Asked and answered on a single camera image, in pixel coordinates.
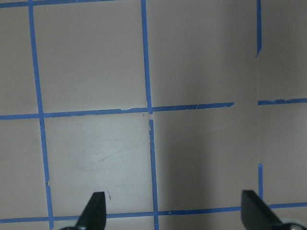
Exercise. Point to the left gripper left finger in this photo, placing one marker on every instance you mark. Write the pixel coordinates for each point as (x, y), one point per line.
(93, 216)

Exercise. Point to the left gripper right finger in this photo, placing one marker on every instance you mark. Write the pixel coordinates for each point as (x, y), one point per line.
(256, 215)

